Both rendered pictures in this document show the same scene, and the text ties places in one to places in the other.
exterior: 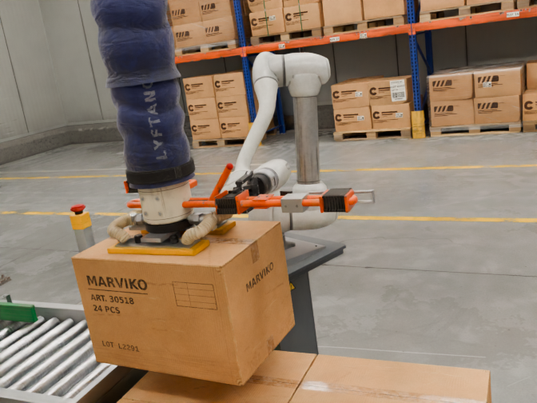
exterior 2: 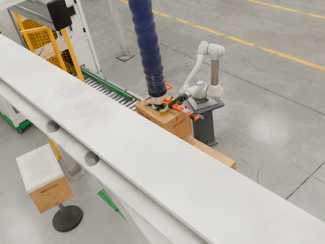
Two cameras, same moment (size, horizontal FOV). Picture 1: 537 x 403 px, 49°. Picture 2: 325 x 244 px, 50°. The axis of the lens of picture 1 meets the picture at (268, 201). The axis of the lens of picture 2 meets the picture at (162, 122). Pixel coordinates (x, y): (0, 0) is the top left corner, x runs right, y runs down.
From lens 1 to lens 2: 265 cm
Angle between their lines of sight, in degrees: 35
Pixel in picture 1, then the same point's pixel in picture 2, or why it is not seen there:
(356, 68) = not seen: outside the picture
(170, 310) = not seen: hidden behind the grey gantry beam
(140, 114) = (150, 80)
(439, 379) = (221, 160)
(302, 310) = (208, 119)
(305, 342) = (208, 128)
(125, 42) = (146, 65)
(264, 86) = (199, 57)
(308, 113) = (214, 65)
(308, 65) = (214, 51)
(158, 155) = (154, 90)
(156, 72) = (154, 71)
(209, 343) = not seen: hidden behind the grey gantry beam
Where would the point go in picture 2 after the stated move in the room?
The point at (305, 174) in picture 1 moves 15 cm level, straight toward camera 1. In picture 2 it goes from (212, 82) to (208, 88)
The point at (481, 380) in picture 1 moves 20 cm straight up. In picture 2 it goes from (230, 163) to (230, 151)
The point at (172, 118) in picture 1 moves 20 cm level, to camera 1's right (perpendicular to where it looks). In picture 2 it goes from (158, 82) to (174, 83)
